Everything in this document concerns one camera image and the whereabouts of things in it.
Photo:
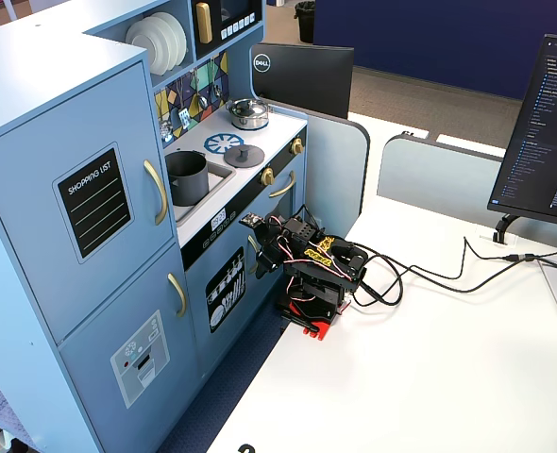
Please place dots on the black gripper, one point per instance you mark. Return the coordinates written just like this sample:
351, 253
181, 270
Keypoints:
265, 257

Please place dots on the gray pot lid with knob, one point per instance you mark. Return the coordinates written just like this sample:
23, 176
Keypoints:
243, 156

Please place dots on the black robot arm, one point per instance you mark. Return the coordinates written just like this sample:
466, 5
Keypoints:
325, 278

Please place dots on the red arm base clamp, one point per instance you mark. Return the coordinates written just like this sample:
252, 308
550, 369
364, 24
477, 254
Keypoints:
319, 330

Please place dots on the glass and steel pot lid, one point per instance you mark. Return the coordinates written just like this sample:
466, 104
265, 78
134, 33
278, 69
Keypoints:
246, 107

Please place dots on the gold stove knob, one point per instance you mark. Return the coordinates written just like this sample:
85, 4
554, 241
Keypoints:
298, 146
267, 177

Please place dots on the toy sink basin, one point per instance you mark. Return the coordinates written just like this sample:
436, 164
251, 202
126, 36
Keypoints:
217, 181

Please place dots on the dark gray plastic pot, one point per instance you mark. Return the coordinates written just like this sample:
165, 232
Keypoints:
190, 186

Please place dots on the rounded gray desk partition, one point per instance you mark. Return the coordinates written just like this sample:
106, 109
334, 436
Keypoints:
335, 170
429, 179

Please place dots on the shiny steel pot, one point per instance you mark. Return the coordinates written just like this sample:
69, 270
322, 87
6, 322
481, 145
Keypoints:
250, 122

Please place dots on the steel slotted spatula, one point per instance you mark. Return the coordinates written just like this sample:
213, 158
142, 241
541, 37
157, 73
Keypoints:
184, 118

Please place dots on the steel skimmer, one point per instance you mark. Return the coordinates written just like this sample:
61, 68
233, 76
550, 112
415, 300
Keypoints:
166, 129

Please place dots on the steel ladle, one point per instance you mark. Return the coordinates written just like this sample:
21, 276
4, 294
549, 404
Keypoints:
203, 102

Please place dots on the steel serving spoon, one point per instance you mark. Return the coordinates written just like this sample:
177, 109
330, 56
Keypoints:
217, 92

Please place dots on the black curved object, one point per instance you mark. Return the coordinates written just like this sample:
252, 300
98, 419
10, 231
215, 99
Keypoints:
245, 448

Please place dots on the black shopping list board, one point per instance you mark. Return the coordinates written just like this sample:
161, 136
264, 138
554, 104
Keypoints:
93, 203

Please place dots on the black Dell monitor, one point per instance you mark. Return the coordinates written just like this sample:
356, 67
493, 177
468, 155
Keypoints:
307, 80

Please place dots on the black monitor stand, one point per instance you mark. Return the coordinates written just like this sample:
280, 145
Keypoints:
499, 233

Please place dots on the black trash bin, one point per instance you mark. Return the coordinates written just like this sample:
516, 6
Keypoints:
305, 23

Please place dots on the white toy plate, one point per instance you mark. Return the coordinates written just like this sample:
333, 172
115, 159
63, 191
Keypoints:
142, 45
169, 38
181, 35

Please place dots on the blue wooden toy kitchen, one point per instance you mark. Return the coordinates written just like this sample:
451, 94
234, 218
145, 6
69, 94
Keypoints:
47, 94

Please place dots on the monitor showing code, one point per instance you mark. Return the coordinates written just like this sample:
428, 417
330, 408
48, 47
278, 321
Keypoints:
543, 141

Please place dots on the small wrist camera board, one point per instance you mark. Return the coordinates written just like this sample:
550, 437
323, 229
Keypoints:
251, 220

